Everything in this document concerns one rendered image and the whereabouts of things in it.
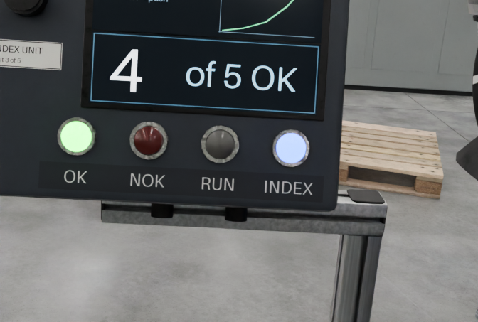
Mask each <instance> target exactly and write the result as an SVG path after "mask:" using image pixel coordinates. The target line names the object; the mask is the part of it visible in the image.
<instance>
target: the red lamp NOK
mask: <svg viewBox="0 0 478 322"><path fill-rule="evenodd" d="M129 142H130V146H131V148H132V150H133V152H134V153H135V154H136V155H138V157H140V158H143V159H156V158H158V157H160V156H161V155H162V154H163V153H164V152H165V151H166V148H167V146H168V136H167V133H166V131H165V129H164V128H163V127H162V126H161V125H160V124H158V123H156V122H142V123H140V124H138V125H137V126H136V127H135V128H134V129H133V130H132V133H131V135H130V139H129Z"/></svg>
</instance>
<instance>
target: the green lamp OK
mask: <svg viewBox="0 0 478 322"><path fill-rule="evenodd" d="M96 138H97V135H96V131H95V128H94V126H93V125H92V124H91V123H90V122H89V121H88V120H86V119H83V118H80V117H73V118H70V119H68V120H66V121H65V122H63V123H62V124H61V126H60V128H59V130H58V143H59V145H60V147H61V149H62V150H64V151H65V152H66V153H68V154H70V155H74V156H81V155H84V154H86V153H88V152H89V151H90V150H92V148H93V147H94V145H95V142H96Z"/></svg>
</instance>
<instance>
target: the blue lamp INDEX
mask: <svg viewBox="0 0 478 322"><path fill-rule="evenodd" d="M272 154H273V156H274V158H275V160H276V161H277V162H278V163H280V164H281V165H283V166H287V167H295V166H298V165H300V164H301V163H303V162H304V161H305V160H306V158H307V157H308V154H309V142H308V140H307V138H306V136H305V135H303V133H302V132H300V131H297V130H295V129H286V130H284V131H282V132H280V133H279V134H278V135H277V136H276V137H275V138H274V140H273V143H272Z"/></svg>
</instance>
